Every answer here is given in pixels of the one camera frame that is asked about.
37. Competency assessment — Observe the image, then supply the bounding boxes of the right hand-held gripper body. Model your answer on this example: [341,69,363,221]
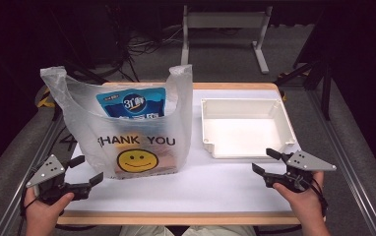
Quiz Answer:
[264,149,338,194]

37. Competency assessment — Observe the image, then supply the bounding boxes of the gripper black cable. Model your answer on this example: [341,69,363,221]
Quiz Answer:
[18,186,97,236]
[307,175,329,219]

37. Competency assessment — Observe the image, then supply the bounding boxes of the person's beige trousers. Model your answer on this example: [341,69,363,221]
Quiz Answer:
[118,225,258,236]

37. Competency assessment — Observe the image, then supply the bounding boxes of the blue snack pouch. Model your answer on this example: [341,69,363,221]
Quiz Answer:
[95,87,167,120]

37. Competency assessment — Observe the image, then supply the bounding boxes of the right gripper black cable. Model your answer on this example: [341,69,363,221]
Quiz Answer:
[307,175,329,219]

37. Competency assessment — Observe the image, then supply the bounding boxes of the yellow black hazard tape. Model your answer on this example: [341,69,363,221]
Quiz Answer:
[36,86,58,109]

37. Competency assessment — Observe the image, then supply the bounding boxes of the black floor cables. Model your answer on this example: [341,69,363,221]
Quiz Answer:
[103,6,184,83]

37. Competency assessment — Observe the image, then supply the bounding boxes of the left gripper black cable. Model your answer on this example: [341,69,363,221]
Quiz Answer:
[18,186,97,236]

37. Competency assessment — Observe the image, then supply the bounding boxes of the person's right hand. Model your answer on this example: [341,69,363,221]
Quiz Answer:
[272,170,327,224]

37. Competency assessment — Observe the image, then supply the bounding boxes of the translucent smiley plastic bag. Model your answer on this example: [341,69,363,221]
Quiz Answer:
[39,64,194,181]

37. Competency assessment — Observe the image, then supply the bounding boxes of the white metal stand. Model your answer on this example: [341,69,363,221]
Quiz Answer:
[179,4,274,75]

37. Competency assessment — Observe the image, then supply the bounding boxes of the white plastic tray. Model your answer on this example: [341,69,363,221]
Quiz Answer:
[200,97,298,160]

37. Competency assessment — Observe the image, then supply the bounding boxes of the person's left hand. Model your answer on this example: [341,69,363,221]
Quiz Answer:
[23,187,76,230]

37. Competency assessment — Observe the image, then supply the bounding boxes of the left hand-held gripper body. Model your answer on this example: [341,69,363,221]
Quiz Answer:
[25,154,93,207]

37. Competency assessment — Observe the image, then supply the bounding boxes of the white table sheet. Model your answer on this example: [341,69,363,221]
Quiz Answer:
[65,88,303,213]

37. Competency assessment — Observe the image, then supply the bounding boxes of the aluminium floor rail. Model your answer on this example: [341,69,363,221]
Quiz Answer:
[307,88,376,236]
[0,111,70,236]

